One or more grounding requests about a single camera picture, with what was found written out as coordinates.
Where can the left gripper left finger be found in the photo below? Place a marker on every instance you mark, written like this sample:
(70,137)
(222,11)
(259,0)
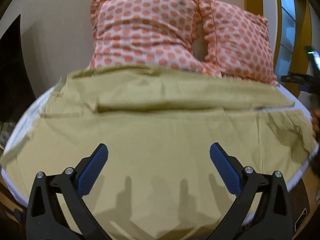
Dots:
(45,218)

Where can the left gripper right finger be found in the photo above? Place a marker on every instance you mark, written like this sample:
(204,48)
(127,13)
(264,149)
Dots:
(262,208)

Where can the olive green pants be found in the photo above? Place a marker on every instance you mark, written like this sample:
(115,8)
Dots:
(158,125)

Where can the right polka dot pillow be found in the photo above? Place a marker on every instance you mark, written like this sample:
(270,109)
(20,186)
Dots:
(238,43)

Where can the polka dot pillow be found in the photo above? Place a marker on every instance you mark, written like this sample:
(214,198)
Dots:
(238,43)
(147,32)

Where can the frosted glass window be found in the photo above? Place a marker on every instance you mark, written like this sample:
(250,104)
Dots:
(287,41)

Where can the white bed sheet mattress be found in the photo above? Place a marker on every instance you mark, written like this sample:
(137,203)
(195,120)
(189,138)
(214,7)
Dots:
(25,125)

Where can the left polka dot pillow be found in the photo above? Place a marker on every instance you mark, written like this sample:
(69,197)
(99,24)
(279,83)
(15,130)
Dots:
(147,32)

